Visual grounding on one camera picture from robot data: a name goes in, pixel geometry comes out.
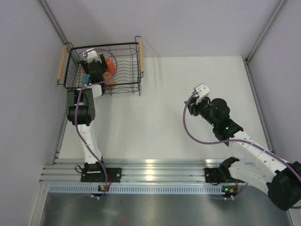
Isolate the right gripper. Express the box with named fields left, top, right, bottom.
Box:
left=185, top=96, right=218, bottom=128

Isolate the blue mug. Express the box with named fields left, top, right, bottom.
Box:
left=82, top=74, right=91, bottom=86

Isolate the orange mug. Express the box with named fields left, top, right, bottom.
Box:
left=105, top=56, right=116, bottom=75

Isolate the pink printed mug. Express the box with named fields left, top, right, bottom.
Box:
left=103, top=72, right=116, bottom=89

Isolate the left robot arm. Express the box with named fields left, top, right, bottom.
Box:
left=66, top=50, right=108, bottom=182

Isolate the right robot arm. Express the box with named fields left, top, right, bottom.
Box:
left=182, top=93, right=301, bottom=211

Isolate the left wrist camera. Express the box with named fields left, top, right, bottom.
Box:
left=83, top=48, right=100, bottom=64

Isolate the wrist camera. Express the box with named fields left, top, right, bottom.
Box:
left=83, top=48, right=100, bottom=64
left=193, top=83, right=210, bottom=105

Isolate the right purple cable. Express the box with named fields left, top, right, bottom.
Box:
left=183, top=91, right=301, bottom=208

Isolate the purple cable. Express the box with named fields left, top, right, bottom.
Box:
left=183, top=91, right=301, bottom=208
left=74, top=48, right=118, bottom=197

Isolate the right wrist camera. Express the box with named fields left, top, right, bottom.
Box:
left=193, top=83, right=210, bottom=105

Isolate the black wire dish rack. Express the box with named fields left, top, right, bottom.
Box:
left=62, top=36, right=143, bottom=95

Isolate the left wooden rack handle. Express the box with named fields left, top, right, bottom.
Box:
left=57, top=45, right=67, bottom=82

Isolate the wooden rack handle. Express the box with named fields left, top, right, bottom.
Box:
left=139, top=38, right=144, bottom=73
left=57, top=45, right=67, bottom=82

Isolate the right wooden rack handle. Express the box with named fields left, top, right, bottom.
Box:
left=139, top=38, right=144, bottom=73

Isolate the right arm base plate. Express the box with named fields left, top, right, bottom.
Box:
left=204, top=168, right=243, bottom=184

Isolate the left aluminium frame post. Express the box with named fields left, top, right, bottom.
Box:
left=38, top=0, right=71, bottom=46

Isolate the aluminium frame post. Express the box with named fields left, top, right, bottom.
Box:
left=38, top=0, right=71, bottom=46
left=244, top=0, right=289, bottom=65

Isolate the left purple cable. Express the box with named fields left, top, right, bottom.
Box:
left=74, top=48, right=118, bottom=197

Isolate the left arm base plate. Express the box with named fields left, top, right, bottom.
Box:
left=80, top=168, right=122, bottom=183

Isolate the aluminium mounting rail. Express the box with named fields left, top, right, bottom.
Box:
left=39, top=158, right=223, bottom=185

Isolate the perforated cable duct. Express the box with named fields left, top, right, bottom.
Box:
left=48, top=184, right=226, bottom=195

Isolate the right aluminium frame post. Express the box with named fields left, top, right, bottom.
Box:
left=244, top=0, right=289, bottom=65

